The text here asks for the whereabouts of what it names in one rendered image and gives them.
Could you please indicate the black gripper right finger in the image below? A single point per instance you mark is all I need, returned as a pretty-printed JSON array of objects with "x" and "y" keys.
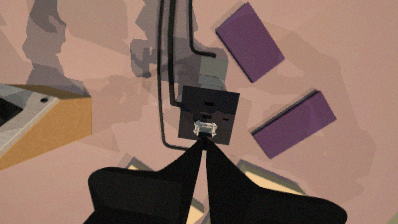
[{"x": 235, "y": 199}]

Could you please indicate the black usb plug with grey metal tip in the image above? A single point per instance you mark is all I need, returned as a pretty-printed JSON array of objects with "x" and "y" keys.
[{"x": 206, "y": 136}]

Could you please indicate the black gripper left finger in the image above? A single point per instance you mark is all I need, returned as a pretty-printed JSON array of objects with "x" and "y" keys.
[{"x": 166, "y": 193}]

